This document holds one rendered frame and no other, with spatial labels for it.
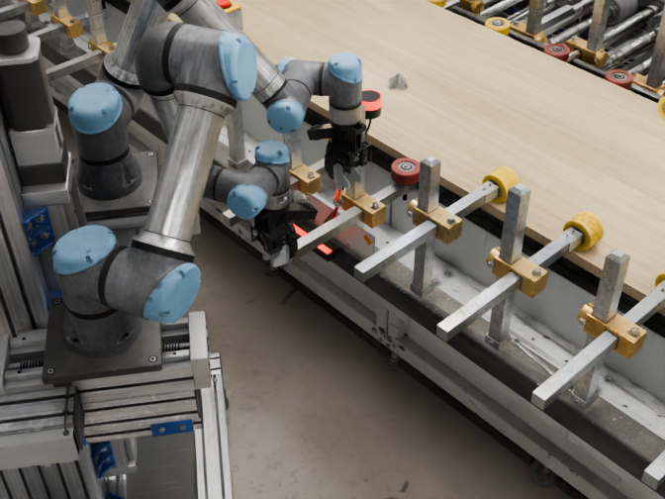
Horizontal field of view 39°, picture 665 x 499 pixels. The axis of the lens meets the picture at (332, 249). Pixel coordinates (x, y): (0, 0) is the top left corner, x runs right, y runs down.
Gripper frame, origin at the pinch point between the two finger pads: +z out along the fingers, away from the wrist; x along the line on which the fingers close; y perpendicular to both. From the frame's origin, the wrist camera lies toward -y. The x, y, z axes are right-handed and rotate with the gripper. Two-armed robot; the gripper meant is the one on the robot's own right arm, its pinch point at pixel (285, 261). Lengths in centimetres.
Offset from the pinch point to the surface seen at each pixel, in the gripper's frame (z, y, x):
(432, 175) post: -25.1, -26.5, 22.8
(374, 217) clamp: -2.9, -25.7, 5.1
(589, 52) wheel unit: -4, -134, -7
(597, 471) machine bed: 63, -50, 69
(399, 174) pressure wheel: -7.8, -38.5, 1.2
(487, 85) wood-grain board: -8, -90, -12
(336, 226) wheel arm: -3.4, -15.9, 1.5
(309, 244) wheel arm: -3.0, -6.5, 1.5
